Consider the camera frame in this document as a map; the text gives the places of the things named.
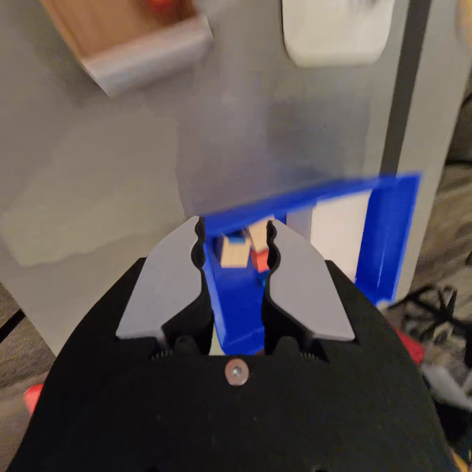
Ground wooden cube blue face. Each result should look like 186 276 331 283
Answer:
220 234 252 270

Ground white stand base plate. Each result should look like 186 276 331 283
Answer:
281 0 394 68

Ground white cardboard box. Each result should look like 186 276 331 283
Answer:
40 0 215 97

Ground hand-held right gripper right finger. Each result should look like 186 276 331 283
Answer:
262 219 356 350

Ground red plastic part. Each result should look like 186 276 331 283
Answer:
23 383 45 416
396 329 425 366

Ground wooden cube red face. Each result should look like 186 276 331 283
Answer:
249 221 276 273

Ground blue plastic bin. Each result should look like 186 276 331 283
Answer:
201 171 423 356

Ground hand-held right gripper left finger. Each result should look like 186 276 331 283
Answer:
115 216 215 348

